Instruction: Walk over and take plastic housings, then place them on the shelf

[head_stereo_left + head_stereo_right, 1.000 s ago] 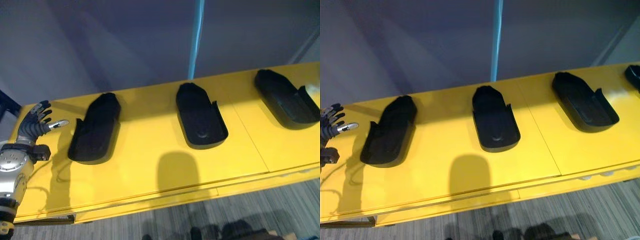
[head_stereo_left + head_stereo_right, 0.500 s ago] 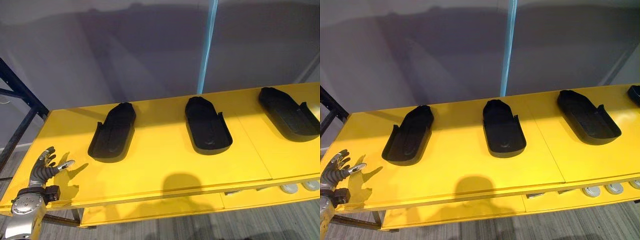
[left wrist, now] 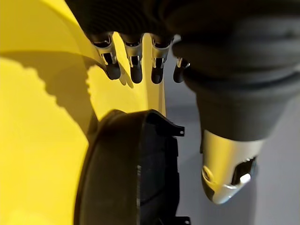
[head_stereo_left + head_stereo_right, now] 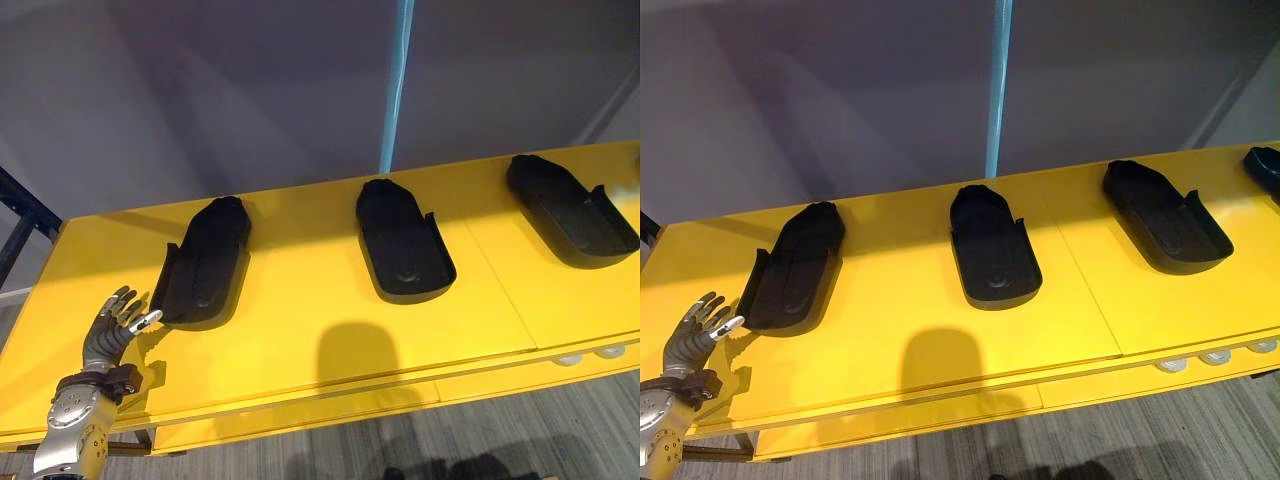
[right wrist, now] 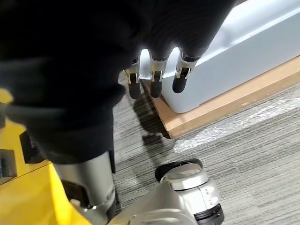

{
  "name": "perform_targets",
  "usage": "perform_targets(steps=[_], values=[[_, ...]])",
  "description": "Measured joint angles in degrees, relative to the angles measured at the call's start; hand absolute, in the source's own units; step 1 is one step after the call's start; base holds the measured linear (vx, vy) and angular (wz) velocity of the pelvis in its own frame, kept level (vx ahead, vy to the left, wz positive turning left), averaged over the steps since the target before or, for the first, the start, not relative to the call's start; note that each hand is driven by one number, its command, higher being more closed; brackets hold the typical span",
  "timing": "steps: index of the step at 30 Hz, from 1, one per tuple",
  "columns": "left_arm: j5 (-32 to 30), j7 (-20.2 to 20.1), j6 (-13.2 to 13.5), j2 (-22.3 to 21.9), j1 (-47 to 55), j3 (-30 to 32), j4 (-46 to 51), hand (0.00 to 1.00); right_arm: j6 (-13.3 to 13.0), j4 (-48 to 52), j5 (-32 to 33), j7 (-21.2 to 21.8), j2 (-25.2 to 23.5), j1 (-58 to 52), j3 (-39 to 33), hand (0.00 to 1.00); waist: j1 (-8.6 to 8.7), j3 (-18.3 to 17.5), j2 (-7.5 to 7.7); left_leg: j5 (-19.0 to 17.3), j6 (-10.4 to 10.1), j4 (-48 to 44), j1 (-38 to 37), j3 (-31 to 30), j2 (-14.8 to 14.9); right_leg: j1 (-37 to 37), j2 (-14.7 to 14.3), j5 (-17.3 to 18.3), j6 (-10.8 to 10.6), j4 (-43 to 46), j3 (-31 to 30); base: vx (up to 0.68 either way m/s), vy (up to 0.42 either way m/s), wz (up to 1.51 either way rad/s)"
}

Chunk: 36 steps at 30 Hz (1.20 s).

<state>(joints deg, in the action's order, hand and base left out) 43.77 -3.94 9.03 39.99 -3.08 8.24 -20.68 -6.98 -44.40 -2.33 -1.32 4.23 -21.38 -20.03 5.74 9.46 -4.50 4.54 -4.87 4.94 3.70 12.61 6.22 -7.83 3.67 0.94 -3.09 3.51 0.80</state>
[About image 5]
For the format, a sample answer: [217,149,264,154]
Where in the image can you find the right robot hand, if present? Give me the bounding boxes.
[0,0,234,211]

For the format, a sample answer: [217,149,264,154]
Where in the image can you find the brown cardboard sheet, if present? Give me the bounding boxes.
[140,57,300,140]

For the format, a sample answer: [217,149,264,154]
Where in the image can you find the silver robot leg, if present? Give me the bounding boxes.
[70,163,225,225]

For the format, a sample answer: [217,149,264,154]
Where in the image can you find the clear plastic film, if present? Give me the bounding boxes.
[173,96,293,154]

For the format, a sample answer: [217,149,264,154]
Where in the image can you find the white plastic bin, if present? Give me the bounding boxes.
[138,0,300,114]

